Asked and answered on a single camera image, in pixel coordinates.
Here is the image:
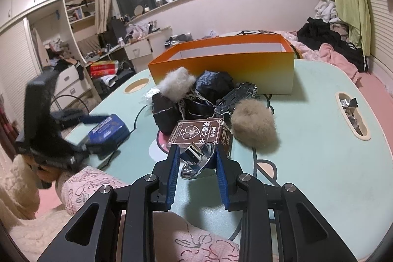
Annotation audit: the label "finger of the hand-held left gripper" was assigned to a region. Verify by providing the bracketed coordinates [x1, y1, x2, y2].
[54, 110, 108, 127]
[69, 141, 119, 164]

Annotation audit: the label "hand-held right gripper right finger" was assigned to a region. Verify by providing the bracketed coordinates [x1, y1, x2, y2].
[215, 145, 360, 262]

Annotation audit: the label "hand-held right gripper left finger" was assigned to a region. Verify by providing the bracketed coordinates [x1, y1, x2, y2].
[37, 144, 182, 262]

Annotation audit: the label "blue case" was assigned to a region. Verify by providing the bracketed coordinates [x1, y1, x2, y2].
[87, 114, 130, 147]

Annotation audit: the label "silver metal cup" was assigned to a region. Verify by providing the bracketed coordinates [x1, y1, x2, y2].
[180, 142, 219, 179]

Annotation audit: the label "orange cardboard box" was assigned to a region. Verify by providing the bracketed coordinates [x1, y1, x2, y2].
[147, 34, 296, 96]

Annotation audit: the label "person's left forearm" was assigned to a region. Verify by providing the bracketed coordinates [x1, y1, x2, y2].
[55, 165, 136, 216]

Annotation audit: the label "mint cartoon print desktop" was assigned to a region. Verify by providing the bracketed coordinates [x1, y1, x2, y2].
[60, 58, 393, 261]

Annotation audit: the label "white drawer cabinet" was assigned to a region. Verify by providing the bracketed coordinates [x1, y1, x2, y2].
[46, 64, 93, 103]

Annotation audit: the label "white louvered sliding door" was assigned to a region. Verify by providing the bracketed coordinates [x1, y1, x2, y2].
[0, 16, 43, 127]

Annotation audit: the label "brown card box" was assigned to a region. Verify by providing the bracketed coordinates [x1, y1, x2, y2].
[165, 118, 234, 158]

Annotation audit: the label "red package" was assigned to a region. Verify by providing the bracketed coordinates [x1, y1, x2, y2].
[90, 60, 120, 78]

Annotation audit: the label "black sparkly case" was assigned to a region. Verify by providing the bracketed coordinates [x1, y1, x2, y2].
[151, 93, 185, 136]

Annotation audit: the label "beige fur ball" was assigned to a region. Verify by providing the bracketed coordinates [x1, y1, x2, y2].
[230, 99, 276, 147]

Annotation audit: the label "black toy car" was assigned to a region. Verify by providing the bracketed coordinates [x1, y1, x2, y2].
[214, 82, 258, 119]

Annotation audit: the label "white desk with drawer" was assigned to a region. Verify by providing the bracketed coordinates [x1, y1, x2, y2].
[123, 26, 172, 60]

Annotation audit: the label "cream fuzzy blanket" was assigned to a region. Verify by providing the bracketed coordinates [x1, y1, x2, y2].
[0, 154, 102, 253]

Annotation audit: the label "white fur ball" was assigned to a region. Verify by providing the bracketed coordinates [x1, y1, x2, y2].
[159, 66, 197, 101]

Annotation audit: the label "black satin lace cloth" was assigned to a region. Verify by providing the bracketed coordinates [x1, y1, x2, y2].
[181, 70, 235, 121]

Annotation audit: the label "white shelf unit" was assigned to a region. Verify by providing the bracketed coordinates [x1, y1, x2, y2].
[63, 0, 99, 35]

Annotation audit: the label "black white striped cloth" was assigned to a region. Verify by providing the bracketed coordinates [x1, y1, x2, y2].
[164, 33, 194, 48]

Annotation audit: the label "silver foil wrappers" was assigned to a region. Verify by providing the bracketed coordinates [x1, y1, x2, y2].
[339, 96, 364, 135]

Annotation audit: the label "pink blanket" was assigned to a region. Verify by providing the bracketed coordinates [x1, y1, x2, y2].
[289, 30, 364, 86]

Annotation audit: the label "black clothes pile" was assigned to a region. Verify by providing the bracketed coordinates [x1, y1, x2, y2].
[296, 17, 370, 72]

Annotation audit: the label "pink bed sheet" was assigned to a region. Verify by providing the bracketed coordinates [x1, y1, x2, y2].
[353, 72, 393, 115]

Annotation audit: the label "white clothes pile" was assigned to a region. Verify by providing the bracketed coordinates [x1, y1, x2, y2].
[314, 0, 343, 24]

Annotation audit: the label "black cable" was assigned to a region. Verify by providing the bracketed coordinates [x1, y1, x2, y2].
[52, 93, 93, 115]

